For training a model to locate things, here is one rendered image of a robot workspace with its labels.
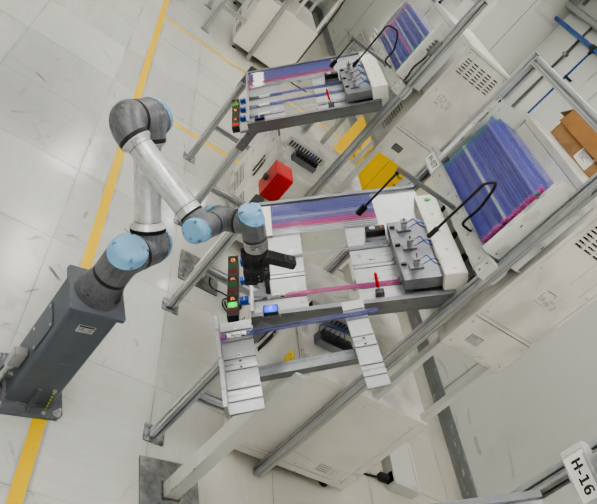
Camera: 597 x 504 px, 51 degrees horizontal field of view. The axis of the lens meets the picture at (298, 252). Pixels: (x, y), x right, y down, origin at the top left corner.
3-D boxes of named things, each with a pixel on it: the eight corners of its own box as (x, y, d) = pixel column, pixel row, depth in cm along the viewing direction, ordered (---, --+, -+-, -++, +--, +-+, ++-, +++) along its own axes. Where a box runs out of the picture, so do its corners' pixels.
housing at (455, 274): (443, 305, 222) (445, 274, 213) (413, 224, 260) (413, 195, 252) (465, 302, 222) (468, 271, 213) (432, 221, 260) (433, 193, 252)
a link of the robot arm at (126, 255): (86, 264, 193) (107, 235, 187) (114, 253, 205) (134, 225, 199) (112, 292, 192) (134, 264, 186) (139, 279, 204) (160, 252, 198)
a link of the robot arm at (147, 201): (118, 268, 204) (114, 96, 187) (145, 256, 218) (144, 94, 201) (149, 276, 200) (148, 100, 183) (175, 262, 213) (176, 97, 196)
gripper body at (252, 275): (245, 272, 206) (240, 243, 198) (271, 269, 206) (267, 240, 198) (245, 287, 200) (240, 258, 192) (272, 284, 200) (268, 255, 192)
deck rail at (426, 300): (253, 329, 220) (250, 317, 216) (253, 325, 221) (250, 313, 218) (456, 305, 220) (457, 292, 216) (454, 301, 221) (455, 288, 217)
